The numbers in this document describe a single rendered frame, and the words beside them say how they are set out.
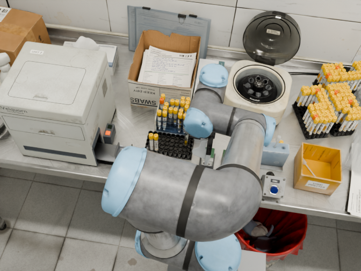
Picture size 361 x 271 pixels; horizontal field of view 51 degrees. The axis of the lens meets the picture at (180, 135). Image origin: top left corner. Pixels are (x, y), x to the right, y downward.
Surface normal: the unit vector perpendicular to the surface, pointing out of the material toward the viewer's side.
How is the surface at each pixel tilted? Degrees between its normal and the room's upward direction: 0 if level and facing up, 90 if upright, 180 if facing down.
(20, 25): 2
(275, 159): 90
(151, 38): 89
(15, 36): 2
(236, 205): 44
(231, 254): 7
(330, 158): 90
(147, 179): 11
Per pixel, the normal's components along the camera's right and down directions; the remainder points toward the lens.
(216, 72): 0.04, -0.57
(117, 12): -0.15, 0.81
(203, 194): 0.10, -0.39
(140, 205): -0.24, 0.30
